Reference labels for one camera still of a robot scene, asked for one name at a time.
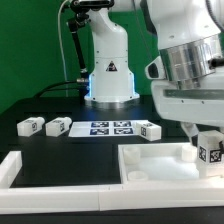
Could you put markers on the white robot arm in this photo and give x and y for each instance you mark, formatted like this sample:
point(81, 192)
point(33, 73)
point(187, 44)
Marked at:
point(187, 76)

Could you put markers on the paper sheet with fiducial markers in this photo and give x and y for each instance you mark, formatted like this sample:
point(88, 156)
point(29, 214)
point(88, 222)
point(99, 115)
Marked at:
point(103, 128)

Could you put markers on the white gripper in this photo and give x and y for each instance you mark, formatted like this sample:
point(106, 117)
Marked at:
point(203, 105)

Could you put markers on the white U-shaped obstacle fence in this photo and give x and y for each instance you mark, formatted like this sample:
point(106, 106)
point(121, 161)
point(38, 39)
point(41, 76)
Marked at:
point(148, 194)

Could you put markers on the white square tabletop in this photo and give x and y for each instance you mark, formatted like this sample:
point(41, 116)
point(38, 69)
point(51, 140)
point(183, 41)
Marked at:
point(161, 162)

